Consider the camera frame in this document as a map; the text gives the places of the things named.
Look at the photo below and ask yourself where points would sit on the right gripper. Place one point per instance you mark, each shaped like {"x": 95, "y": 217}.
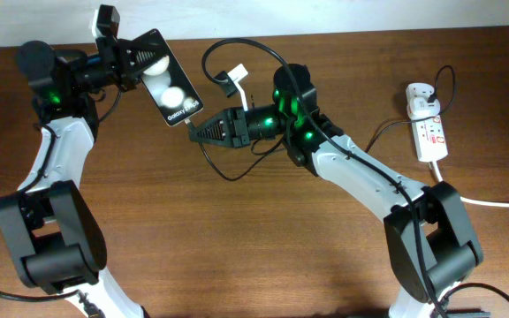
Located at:
{"x": 230, "y": 117}

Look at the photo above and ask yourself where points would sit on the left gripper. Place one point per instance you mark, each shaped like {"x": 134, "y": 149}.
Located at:
{"x": 121, "y": 63}

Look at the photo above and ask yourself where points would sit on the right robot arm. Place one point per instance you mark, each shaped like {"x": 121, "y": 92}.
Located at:
{"x": 431, "y": 241}

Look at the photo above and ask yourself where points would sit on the white USB wall charger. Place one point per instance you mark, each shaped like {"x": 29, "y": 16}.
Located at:
{"x": 420, "y": 108}

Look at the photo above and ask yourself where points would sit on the black Samsung Galaxy smartphone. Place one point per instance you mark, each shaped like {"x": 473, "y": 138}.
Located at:
{"x": 172, "y": 91}

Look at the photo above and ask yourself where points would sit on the white power strip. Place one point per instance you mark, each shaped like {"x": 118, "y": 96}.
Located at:
{"x": 429, "y": 139}

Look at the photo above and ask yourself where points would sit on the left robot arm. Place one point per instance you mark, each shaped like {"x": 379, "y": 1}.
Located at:
{"x": 55, "y": 242}

